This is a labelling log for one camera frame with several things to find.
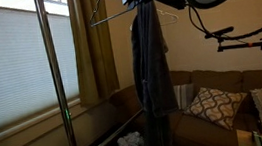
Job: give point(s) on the black clothes hanger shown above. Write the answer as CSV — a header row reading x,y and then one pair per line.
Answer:
x,y
110,18

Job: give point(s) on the dark grey hanging robe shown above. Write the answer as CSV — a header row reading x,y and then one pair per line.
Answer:
x,y
151,63

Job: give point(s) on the olive curtain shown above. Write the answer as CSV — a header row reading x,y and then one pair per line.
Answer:
x,y
94,60

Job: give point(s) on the metal rack upright pole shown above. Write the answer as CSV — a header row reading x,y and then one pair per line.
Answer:
x,y
55,75

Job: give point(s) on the striped grey pillow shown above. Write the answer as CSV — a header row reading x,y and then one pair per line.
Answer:
x,y
184,95

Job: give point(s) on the brown sofa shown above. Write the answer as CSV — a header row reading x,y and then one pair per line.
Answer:
x,y
219,79

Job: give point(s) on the white window blind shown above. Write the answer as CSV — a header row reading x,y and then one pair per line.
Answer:
x,y
9,64

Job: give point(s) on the wave patterned pillow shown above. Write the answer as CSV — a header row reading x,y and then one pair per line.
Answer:
x,y
215,106

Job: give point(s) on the wooden side table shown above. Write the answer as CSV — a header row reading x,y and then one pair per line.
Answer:
x,y
245,141

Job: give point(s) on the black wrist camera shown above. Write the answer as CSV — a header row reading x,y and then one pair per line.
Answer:
x,y
179,0

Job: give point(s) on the black bar camera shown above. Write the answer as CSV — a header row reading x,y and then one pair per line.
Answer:
x,y
220,32

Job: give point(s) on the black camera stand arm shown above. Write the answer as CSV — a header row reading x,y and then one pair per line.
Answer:
x,y
242,46

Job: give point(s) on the metal rack low rail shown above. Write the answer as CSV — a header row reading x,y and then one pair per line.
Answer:
x,y
112,137

